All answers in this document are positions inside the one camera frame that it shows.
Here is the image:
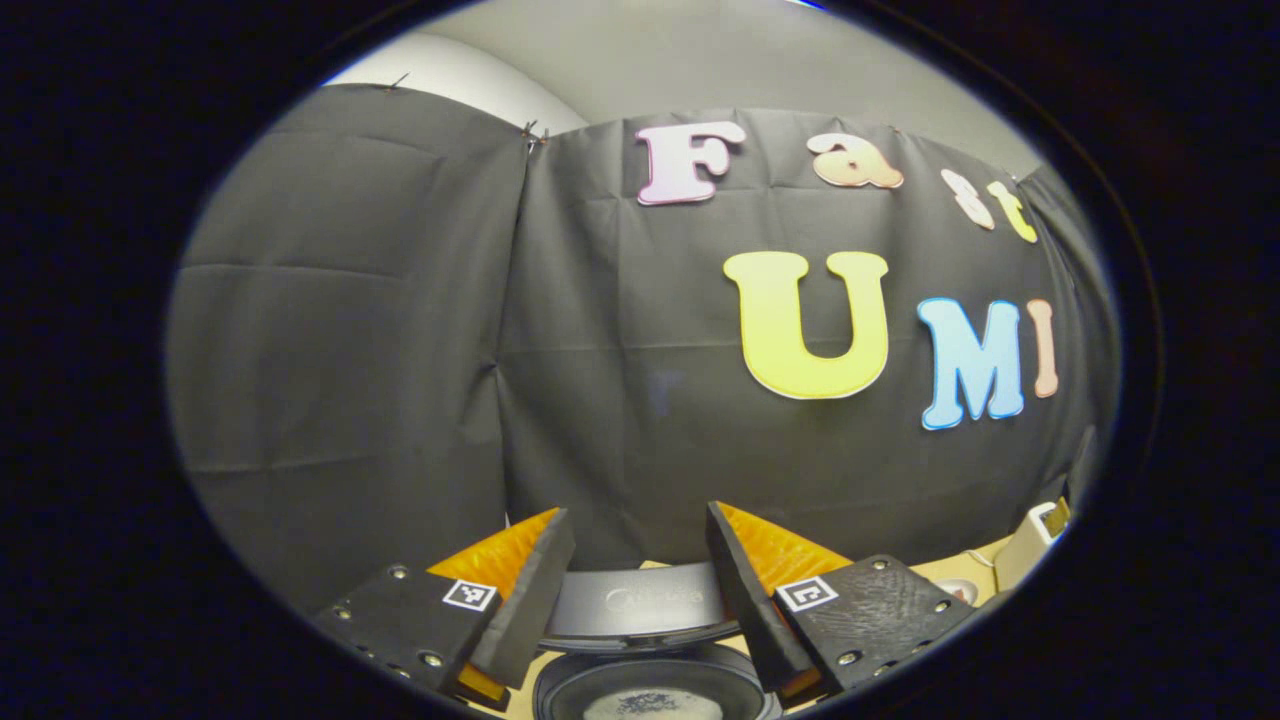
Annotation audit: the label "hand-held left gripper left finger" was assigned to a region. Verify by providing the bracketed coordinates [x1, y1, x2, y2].
[312, 507, 578, 711]

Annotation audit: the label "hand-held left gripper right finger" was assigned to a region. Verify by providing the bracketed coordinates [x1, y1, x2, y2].
[705, 500, 976, 709]

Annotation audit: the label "dark grey rice cooker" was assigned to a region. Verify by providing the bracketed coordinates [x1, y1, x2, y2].
[530, 560, 786, 720]

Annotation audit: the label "white rice grains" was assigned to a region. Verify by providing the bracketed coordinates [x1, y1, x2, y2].
[583, 687, 723, 720]

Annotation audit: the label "white ceramic utensil holder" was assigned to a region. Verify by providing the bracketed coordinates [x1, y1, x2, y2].
[995, 498, 1071, 591]

